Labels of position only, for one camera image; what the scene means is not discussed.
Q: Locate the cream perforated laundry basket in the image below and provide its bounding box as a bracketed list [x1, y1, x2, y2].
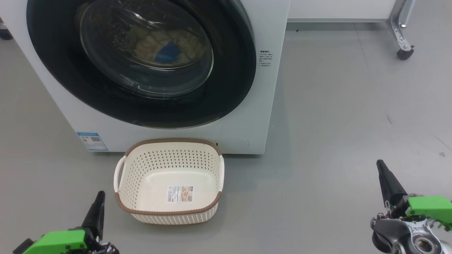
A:
[113, 138, 225, 225]

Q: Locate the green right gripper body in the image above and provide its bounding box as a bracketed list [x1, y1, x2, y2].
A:
[370, 196, 452, 254]

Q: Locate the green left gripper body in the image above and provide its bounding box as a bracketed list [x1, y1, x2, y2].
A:
[22, 229, 119, 254]

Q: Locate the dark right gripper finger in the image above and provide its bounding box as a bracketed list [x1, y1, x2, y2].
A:
[376, 159, 408, 208]

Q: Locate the blue energy label sticker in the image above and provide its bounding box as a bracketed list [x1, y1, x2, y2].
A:
[77, 132, 108, 152]

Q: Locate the white front-load washing machine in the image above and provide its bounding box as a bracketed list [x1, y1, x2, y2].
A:
[0, 0, 291, 155]

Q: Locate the small printed text sticker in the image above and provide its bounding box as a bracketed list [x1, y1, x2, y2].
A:
[260, 49, 273, 67]

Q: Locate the cream garment with blue patch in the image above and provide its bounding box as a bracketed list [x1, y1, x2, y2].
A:
[134, 34, 161, 62]
[155, 31, 205, 65]

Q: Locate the black round glass washer door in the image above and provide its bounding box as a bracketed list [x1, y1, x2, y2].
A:
[26, 0, 257, 129]

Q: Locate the basket product label sticker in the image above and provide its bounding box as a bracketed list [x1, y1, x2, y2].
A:
[167, 186, 194, 203]

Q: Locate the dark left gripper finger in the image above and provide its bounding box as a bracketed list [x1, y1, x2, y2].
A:
[82, 191, 106, 240]

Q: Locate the grey metal leg with caster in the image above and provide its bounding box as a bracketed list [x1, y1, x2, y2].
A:
[0, 19, 13, 40]
[387, 0, 415, 60]

